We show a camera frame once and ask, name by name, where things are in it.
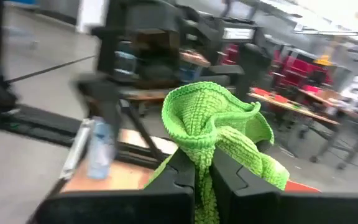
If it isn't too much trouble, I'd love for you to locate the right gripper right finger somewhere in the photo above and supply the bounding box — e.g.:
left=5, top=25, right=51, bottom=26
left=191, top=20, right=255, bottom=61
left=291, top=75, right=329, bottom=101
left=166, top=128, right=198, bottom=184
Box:
left=210, top=148, right=358, bottom=224

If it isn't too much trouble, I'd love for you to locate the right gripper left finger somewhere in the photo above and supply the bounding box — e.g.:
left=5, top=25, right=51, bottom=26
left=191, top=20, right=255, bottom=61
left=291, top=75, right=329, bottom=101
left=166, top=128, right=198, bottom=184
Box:
left=26, top=148, right=196, bottom=224

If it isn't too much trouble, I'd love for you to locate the green microfiber towel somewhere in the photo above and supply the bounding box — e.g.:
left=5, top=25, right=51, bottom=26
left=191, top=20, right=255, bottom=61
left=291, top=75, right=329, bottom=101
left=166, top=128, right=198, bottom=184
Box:
left=143, top=81, right=291, bottom=224

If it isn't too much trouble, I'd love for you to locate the blue capped water bottle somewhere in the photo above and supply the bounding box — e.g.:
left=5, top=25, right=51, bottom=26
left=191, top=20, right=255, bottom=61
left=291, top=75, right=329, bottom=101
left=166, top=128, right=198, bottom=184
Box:
left=86, top=116, right=115, bottom=180

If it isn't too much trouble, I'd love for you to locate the wooden work table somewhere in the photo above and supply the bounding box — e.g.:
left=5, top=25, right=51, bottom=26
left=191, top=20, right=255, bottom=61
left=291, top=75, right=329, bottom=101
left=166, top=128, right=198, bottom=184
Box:
left=247, top=88, right=341, bottom=126

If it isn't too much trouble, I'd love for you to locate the black floor mat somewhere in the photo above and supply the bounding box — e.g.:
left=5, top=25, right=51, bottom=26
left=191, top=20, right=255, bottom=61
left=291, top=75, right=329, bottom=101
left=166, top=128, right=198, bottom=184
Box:
left=0, top=104, right=83, bottom=147

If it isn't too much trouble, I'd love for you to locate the red storage bin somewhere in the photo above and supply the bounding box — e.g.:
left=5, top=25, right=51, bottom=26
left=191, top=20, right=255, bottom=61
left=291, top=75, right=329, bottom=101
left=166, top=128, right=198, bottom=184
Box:
left=283, top=57, right=318, bottom=88

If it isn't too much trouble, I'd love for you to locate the black equipment rack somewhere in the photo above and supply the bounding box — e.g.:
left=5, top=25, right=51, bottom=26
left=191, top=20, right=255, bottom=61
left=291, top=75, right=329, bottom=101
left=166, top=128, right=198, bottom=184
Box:
left=90, top=0, right=183, bottom=90

